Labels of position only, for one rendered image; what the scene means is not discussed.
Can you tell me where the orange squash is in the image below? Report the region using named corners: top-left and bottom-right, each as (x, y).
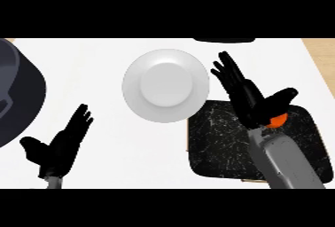
top-left (264, 112), bottom-right (289, 129)

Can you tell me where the black speckled tray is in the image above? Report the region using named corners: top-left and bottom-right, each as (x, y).
top-left (187, 99), bottom-right (335, 184)

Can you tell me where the white round plate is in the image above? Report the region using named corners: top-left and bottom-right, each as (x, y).
top-left (121, 48), bottom-right (211, 124)

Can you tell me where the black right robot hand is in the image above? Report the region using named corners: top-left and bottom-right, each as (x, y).
top-left (209, 51), bottom-right (299, 130)

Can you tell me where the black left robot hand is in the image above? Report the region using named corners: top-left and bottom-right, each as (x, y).
top-left (17, 103), bottom-right (95, 180)

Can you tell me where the black flat object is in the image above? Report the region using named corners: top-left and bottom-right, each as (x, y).
top-left (191, 37), bottom-right (256, 44)

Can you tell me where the dark grey rounded appliance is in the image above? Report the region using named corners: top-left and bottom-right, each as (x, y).
top-left (0, 38), bottom-right (47, 149)

